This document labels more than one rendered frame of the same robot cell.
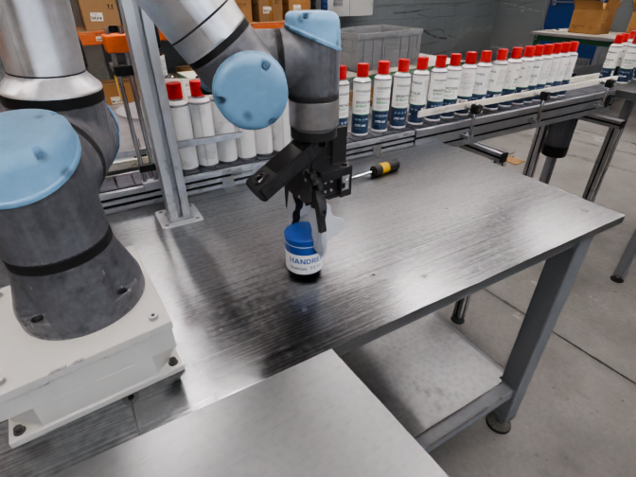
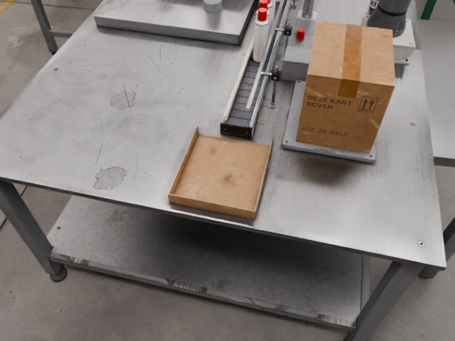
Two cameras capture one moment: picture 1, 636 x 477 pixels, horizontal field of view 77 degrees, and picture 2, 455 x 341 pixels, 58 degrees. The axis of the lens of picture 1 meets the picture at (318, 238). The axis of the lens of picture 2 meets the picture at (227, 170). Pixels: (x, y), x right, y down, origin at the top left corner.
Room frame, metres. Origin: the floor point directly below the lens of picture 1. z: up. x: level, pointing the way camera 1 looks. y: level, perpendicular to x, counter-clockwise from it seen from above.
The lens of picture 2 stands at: (-0.20, 1.88, 1.81)
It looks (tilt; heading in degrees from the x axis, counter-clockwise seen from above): 49 degrees down; 314
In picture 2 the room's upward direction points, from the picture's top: straight up
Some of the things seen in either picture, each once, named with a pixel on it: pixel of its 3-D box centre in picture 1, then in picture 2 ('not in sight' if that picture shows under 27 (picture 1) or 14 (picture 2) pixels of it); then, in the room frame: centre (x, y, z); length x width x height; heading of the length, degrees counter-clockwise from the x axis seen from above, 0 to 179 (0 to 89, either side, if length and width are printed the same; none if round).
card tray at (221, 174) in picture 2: not in sight; (223, 168); (0.39, 1.29, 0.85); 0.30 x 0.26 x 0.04; 120
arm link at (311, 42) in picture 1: (310, 56); not in sight; (0.60, 0.01, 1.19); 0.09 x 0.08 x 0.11; 103
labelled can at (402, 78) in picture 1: (400, 95); not in sight; (1.29, -0.26, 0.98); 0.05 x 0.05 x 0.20
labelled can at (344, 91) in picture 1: (340, 103); not in sight; (1.18, -0.06, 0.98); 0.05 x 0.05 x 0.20
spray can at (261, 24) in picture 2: not in sight; (261, 35); (0.67, 0.80, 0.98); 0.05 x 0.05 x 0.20
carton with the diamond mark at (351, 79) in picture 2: not in sight; (342, 86); (0.28, 0.85, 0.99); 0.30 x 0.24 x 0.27; 121
